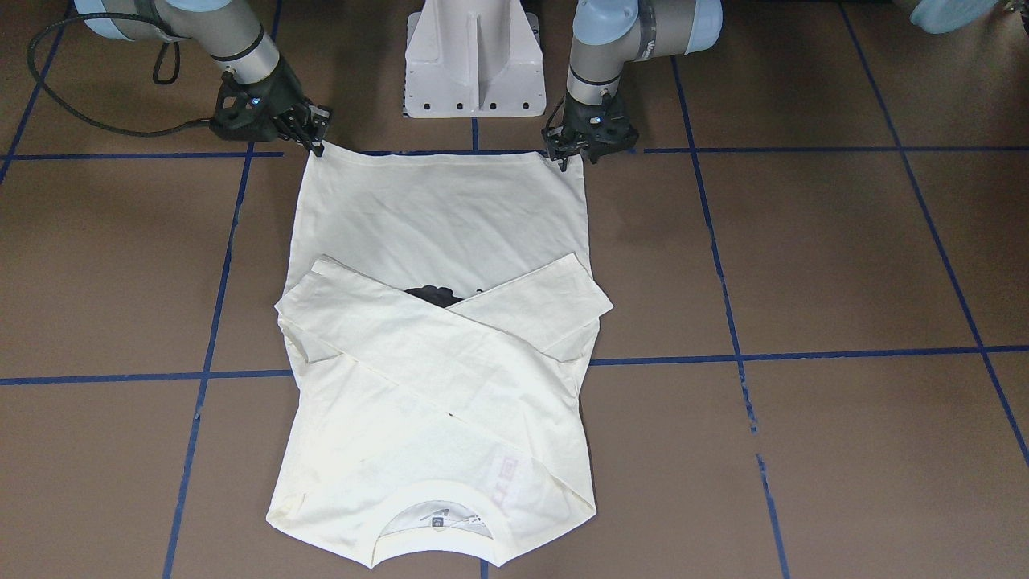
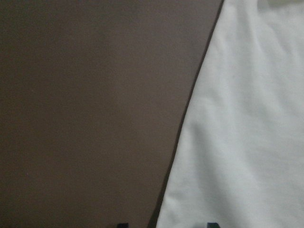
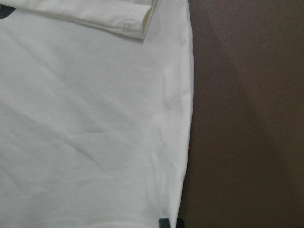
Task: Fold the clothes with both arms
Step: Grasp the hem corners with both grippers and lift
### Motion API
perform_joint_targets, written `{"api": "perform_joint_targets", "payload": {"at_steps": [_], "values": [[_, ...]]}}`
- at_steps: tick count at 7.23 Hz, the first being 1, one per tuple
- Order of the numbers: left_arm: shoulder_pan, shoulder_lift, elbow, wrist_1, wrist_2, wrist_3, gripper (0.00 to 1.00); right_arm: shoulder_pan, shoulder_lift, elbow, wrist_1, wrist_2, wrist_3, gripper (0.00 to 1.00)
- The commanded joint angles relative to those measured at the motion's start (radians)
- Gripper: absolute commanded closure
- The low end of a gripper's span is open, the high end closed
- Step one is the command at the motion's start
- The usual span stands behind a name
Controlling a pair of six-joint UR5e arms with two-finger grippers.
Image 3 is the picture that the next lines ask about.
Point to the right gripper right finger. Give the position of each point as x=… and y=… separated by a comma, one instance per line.
x=181, y=223

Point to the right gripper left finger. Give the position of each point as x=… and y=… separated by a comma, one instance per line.
x=164, y=223

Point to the cream long-sleeve shirt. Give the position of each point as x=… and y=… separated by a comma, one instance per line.
x=96, y=100

